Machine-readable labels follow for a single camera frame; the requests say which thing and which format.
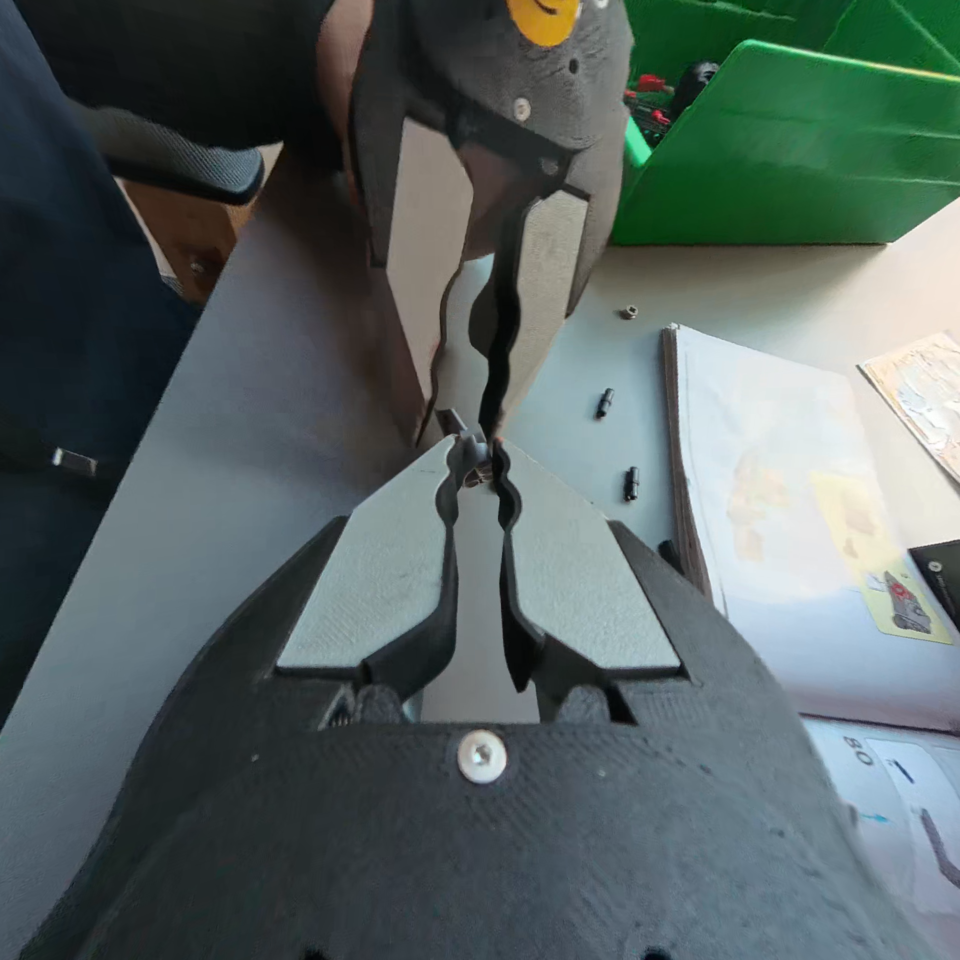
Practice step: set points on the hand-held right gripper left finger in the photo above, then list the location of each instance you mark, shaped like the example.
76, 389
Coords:
375, 592

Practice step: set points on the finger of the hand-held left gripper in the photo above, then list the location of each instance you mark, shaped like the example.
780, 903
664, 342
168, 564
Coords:
424, 247
544, 285

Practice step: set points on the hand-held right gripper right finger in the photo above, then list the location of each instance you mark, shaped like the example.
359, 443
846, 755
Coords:
585, 592

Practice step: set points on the light grey lego panel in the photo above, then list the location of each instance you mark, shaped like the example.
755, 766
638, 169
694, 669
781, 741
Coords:
454, 424

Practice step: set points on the black lego pin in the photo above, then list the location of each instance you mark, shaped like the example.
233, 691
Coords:
604, 403
670, 553
631, 484

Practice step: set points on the pile of lego pieces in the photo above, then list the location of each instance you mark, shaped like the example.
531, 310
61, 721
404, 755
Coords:
667, 97

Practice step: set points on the lego instruction booklet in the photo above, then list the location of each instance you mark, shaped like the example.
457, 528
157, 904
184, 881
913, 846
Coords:
780, 525

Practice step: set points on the black lego box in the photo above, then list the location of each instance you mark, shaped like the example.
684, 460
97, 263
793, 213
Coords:
941, 585

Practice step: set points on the black chair armrest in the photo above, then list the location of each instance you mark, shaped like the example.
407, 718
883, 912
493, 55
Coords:
187, 161

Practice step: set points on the green plastic bin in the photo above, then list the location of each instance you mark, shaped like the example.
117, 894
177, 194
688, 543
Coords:
787, 150

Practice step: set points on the person's dark clothing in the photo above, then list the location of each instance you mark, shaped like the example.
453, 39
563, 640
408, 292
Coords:
67, 315

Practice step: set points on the printed sticker sheet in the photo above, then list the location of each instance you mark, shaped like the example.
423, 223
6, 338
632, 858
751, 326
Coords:
922, 397

